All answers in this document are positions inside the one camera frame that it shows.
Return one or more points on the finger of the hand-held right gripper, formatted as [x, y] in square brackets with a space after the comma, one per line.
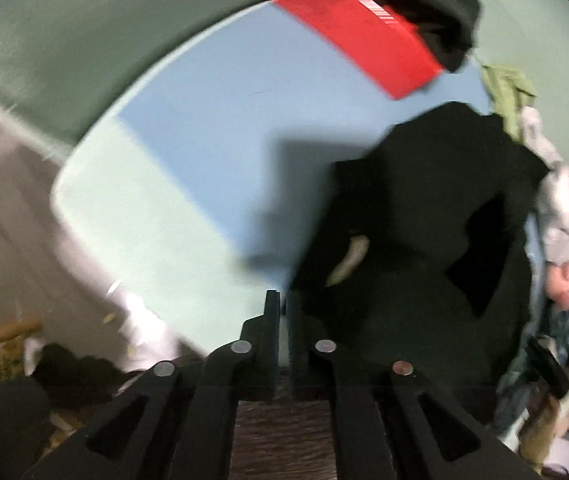
[548, 366]

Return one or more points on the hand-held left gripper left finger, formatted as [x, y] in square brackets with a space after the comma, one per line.
[270, 345]

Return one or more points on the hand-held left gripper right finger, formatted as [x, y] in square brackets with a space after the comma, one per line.
[298, 355]

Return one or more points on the black garment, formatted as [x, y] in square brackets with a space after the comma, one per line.
[414, 200]

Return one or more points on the person's right forearm grey sleeve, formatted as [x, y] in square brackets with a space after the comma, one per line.
[564, 210]

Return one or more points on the black clothes on floor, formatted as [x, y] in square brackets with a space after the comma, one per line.
[74, 372]

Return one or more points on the person's right hand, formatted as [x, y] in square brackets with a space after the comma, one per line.
[564, 280]

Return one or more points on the patterned cloth pile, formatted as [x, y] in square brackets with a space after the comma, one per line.
[514, 410]

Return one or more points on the bed with blue sheet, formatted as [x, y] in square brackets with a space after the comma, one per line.
[189, 160]

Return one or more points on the cream cloth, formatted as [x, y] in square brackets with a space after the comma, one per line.
[534, 130]

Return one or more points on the green cloth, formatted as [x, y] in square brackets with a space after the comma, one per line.
[507, 95]

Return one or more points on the red box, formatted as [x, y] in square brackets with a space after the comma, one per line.
[354, 30]

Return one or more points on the black cloth draped over box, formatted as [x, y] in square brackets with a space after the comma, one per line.
[429, 5]

